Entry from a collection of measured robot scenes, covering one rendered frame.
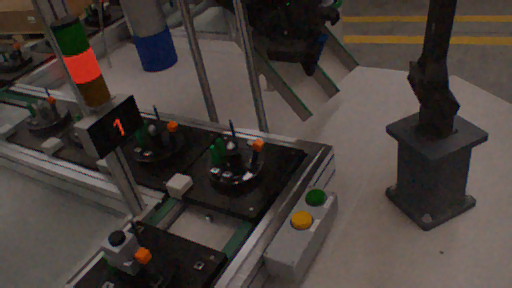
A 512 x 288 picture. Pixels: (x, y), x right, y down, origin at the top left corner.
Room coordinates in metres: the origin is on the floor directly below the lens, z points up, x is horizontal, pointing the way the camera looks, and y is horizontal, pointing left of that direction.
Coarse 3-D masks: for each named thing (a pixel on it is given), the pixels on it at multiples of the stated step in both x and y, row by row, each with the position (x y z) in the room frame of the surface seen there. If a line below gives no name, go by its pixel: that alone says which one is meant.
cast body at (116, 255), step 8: (112, 232) 0.55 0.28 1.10; (120, 232) 0.55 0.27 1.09; (104, 240) 0.55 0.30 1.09; (112, 240) 0.53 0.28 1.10; (120, 240) 0.53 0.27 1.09; (128, 240) 0.54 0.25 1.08; (136, 240) 0.55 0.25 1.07; (104, 248) 0.53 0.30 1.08; (112, 248) 0.52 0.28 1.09; (120, 248) 0.52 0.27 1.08; (128, 248) 0.53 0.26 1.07; (136, 248) 0.54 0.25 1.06; (144, 248) 0.54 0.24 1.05; (112, 256) 0.53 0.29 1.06; (120, 256) 0.51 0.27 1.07; (128, 256) 0.52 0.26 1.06; (112, 264) 0.54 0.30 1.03; (120, 264) 0.52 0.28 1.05; (128, 264) 0.51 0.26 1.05; (136, 264) 0.52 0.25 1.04; (128, 272) 0.51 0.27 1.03; (136, 272) 0.51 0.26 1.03
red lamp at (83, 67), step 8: (80, 56) 0.71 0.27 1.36; (88, 56) 0.72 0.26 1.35; (72, 64) 0.71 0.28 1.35; (80, 64) 0.71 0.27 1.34; (88, 64) 0.71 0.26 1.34; (96, 64) 0.73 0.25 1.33; (72, 72) 0.71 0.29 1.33; (80, 72) 0.71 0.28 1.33; (88, 72) 0.71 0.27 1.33; (96, 72) 0.72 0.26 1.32; (80, 80) 0.71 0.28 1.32; (88, 80) 0.71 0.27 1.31
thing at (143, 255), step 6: (138, 252) 0.51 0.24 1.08; (144, 252) 0.51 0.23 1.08; (132, 258) 0.52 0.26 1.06; (138, 258) 0.50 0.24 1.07; (144, 258) 0.50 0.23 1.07; (144, 264) 0.50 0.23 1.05; (150, 264) 0.51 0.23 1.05; (150, 270) 0.50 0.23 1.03; (150, 276) 0.50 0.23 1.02; (156, 276) 0.51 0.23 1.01
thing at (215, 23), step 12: (168, 0) 2.06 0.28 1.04; (192, 0) 1.97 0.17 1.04; (168, 12) 2.07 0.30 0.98; (192, 12) 1.98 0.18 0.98; (204, 12) 1.94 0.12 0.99; (216, 12) 1.90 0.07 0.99; (168, 24) 2.08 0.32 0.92; (180, 24) 2.04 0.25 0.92; (204, 24) 1.95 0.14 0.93; (216, 24) 1.91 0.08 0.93
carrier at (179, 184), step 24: (216, 144) 0.93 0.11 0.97; (240, 144) 0.91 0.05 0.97; (264, 144) 0.89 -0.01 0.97; (192, 168) 0.85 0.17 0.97; (216, 168) 0.79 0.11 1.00; (240, 168) 0.79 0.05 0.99; (264, 168) 0.78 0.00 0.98; (288, 168) 0.78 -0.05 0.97; (168, 192) 0.79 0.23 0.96; (192, 192) 0.76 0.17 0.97; (216, 192) 0.75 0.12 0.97; (240, 192) 0.73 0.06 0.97; (264, 192) 0.71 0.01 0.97; (240, 216) 0.66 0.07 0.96
